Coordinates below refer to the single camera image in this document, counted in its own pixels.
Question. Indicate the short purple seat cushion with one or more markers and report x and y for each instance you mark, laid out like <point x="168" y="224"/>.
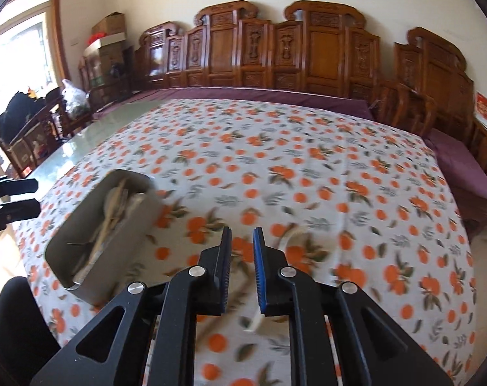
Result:
<point x="460" y="161"/>

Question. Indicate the black clothes pile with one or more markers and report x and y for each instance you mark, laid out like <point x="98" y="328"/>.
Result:
<point x="20" y="112"/>

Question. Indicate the clear plastic bag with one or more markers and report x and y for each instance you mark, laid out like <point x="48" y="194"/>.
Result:
<point x="74" y="96"/>

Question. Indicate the metal utensil container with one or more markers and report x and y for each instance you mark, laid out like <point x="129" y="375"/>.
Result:
<point x="118" y="257"/>

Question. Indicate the wooden armchair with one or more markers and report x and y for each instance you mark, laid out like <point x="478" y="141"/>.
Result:
<point x="34" y="144"/>

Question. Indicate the orange print tablecloth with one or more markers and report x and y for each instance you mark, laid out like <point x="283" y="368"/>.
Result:
<point x="307" y="169"/>

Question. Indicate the large cardboard box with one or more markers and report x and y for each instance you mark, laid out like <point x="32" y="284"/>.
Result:
<point x="104" y="60"/>

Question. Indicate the dark cloth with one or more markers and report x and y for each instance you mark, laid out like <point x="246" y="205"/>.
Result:
<point x="22" y="329"/>

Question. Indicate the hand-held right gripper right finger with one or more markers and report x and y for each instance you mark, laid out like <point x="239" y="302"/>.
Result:
<point x="259" y="265"/>

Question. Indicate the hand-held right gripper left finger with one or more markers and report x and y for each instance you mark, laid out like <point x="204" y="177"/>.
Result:
<point x="226" y="257"/>

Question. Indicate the window with wooden frame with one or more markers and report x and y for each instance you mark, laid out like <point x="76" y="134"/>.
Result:
<point x="18" y="68"/>

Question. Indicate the wooden chair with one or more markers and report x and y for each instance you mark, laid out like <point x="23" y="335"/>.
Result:
<point x="404" y="108"/>

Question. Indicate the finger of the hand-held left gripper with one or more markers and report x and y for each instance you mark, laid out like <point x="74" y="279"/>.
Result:
<point x="14" y="211"/>
<point x="14" y="187"/>

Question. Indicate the long purple seat cushion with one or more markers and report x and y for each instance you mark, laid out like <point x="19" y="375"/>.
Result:
<point x="247" y="96"/>

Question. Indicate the wooden side table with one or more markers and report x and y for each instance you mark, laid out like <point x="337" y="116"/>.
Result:
<point x="486" y="152"/>

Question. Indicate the brown cardboard box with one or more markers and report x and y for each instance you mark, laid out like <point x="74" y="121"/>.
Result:
<point x="108" y="24"/>

